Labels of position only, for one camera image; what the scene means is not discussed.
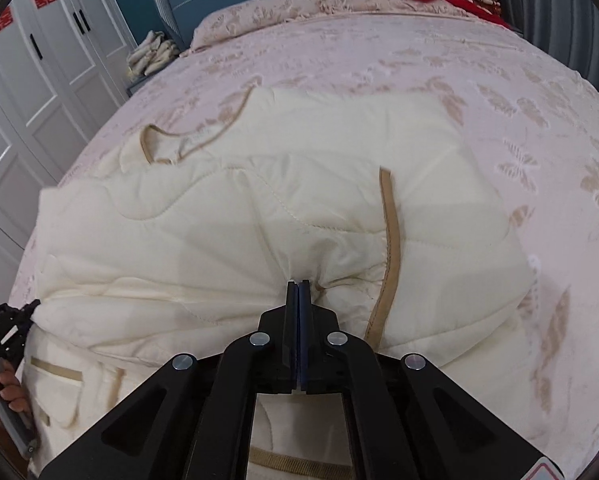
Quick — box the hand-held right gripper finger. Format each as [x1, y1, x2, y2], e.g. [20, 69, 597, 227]
[299, 280, 566, 480]
[40, 282, 299, 480]

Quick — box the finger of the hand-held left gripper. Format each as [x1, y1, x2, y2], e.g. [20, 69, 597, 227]
[7, 299, 42, 356]

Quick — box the white quilted blanket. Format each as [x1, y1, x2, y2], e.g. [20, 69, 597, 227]
[18, 85, 539, 480]

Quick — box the person's left hand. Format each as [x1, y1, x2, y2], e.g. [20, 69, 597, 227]
[0, 360, 33, 423]

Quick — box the white wardrobe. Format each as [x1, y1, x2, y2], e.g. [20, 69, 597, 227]
[0, 0, 148, 283]

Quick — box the blue nightstand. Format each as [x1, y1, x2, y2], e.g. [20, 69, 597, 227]
[126, 74, 153, 99]

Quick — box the pink floral bedspread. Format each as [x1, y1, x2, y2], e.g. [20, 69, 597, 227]
[7, 7, 599, 480]

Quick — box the pile of cream cloth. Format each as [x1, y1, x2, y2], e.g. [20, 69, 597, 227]
[126, 30, 181, 81]

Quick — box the grey striped curtain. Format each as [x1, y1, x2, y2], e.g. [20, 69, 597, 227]
[494, 0, 599, 108]

